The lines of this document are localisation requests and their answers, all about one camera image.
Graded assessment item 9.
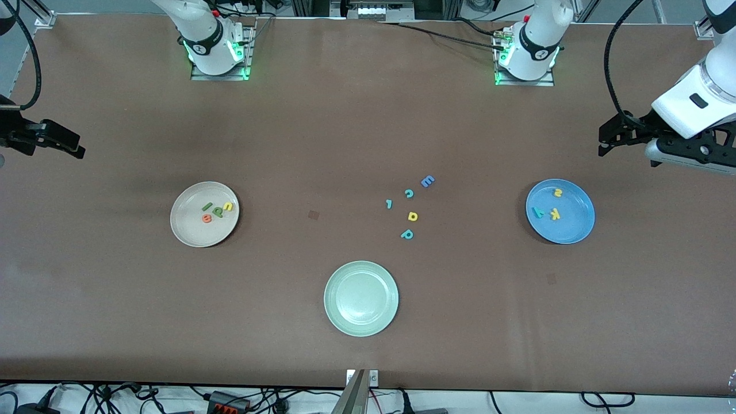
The blue plate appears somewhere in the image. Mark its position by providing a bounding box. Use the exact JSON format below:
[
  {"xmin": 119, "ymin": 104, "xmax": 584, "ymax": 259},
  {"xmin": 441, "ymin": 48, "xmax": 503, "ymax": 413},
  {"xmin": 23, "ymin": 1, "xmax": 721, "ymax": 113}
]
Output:
[{"xmin": 526, "ymin": 179, "xmax": 596, "ymax": 245}]

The brown plate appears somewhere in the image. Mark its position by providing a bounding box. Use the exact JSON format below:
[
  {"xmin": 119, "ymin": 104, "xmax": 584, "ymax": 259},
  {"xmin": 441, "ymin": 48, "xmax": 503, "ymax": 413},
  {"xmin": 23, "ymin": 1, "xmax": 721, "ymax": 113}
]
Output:
[{"xmin": 170, "ymin": 181, "xmax": 240, "ymax": 248}]

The brown table cover mat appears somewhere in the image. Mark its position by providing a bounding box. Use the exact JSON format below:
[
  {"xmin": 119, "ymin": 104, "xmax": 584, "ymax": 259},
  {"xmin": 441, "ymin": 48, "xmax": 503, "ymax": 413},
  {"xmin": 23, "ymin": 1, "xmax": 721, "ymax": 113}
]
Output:
[{"xmin": 0, "ymin": 13, "xmax": 736, "ymax": 397}]

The grey control device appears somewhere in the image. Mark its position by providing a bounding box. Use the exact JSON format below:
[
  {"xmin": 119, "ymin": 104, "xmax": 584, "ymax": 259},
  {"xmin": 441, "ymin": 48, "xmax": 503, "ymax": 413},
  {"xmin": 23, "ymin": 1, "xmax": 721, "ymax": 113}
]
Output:
[{"xmin": 331, "ymin": 0, "xmax": 415, "ymax": 21}]

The black orange power strip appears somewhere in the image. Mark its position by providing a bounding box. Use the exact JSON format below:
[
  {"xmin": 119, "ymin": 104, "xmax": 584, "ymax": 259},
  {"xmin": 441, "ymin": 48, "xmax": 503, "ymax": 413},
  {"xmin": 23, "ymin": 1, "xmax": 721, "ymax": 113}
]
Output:
[{"xmin": 207, "ymin": 391, "xmax": 251, "ymax": 412}]

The pale green plate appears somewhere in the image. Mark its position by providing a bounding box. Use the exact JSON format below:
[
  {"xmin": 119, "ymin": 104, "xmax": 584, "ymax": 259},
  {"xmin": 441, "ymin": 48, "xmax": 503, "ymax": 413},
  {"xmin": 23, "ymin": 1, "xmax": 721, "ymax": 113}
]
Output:
[{"xmin": 324, "ymin": 260, "xmax": 399, "ymax": 338}]

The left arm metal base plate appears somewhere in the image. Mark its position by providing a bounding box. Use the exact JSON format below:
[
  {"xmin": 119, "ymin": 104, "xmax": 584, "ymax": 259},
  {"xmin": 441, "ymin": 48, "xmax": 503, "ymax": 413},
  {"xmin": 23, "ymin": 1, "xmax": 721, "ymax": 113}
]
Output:
[{"xmin": 493, "ymin": 26, "xmax": 555, "ymax": 87}]

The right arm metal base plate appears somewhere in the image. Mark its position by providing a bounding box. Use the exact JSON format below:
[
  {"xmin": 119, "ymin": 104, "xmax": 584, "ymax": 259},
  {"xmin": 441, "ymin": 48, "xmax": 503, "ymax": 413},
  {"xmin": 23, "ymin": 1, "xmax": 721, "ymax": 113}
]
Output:
[{"xmin": 191, "ymin": 26, "xmax": 256, "ymax": 81}]

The short black table cable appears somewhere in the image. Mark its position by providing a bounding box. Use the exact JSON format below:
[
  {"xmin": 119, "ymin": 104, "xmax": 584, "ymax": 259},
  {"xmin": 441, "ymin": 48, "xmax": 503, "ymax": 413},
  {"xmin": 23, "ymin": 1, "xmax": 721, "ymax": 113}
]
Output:
[{"xmin": 451, "ymin": 17, "xmax": 498, "ymax": 36}]

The long black table cable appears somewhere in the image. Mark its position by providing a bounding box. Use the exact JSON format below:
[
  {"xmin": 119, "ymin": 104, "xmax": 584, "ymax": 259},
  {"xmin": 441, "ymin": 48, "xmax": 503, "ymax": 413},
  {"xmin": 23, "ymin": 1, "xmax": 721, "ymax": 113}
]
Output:
[{"xmin": 377, "ymin": 21, "xmax": 507, "ymax": 51}]

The black looped floor cable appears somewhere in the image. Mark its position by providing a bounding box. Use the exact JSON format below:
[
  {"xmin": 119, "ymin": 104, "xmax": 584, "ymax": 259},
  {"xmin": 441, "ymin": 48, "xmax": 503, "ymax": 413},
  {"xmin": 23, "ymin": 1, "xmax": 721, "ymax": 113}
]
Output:
[{"xmin": 580, "ymin": 392, "xmax": 636, "ymax": 408}]

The metal camera stand bar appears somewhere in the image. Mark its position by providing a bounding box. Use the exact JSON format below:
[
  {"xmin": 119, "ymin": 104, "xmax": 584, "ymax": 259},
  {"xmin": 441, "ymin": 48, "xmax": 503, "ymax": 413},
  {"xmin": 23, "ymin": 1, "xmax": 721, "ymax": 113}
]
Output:
[{"xmin": 331, "ymin": 369, "xmax": 369, "ymax": 414}]

